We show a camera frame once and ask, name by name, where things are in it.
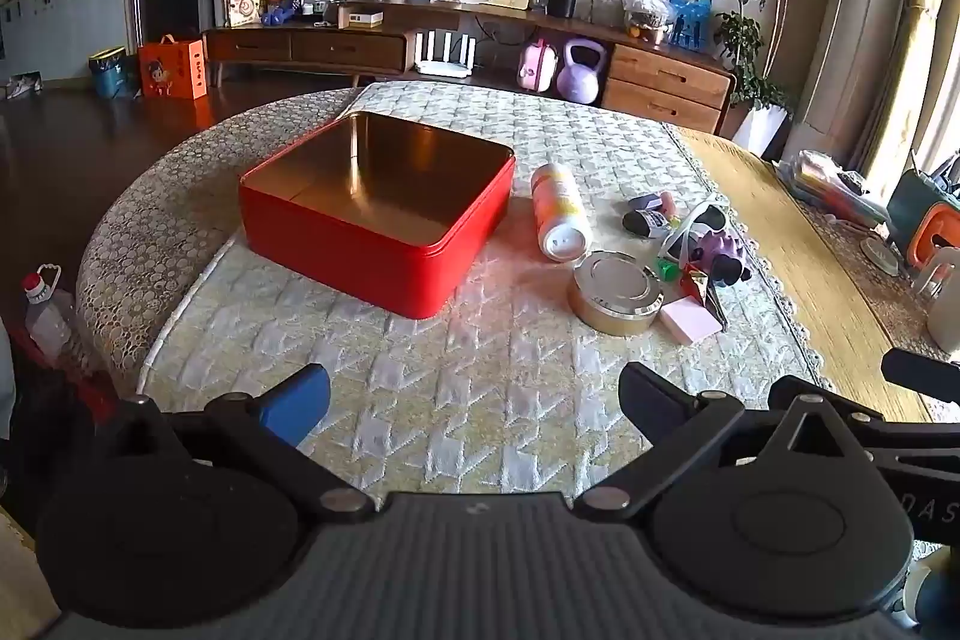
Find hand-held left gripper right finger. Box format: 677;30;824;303
574;361;863;522

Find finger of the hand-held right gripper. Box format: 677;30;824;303
881;347;960;402

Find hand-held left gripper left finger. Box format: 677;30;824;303
97;364;374;525

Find pink sticky note pad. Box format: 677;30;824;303
660;296;725;345

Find round silver tin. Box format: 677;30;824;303
568;250;665;336

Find red clip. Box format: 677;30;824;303
679;267;730;324

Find white sunglasses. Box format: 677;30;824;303
658;196;732;270

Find red square tin box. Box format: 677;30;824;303
240;111;517;320

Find purple hedgehog toy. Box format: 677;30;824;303
686;227;753;290

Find orange white spray bottle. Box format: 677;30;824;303
530;162;588;264

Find white kettle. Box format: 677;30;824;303
911;246;960;354

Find white round disc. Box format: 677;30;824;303
859;235;901;277

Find white quilted mat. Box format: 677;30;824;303
139;81;815;513

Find yellow quilted cloth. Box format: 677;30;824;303
660;122;935;423

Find stack of plastic folders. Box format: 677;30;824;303
776;149;893;229

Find plastic bottle red cap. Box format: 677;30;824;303
21;263;80;363

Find large potted tree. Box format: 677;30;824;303
709;0;835;157

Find wooden TV cabinet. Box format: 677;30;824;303
202;0;740;137

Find purple kettlebell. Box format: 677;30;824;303
556;38;609;105

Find pink toy case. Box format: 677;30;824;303
517;38;560;92

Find orange gift box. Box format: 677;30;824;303
137;35;207;100

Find beige window curtain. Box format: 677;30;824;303
791;0;960;184

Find white router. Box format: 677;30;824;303
414;29;476;79

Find blue bucket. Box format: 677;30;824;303
88;47;141;101

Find blue box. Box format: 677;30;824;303
666;0;713;50

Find plastic bag of fruit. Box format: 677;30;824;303
621;0;676;46

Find white wall cabinets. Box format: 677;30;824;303
0;0;151;64

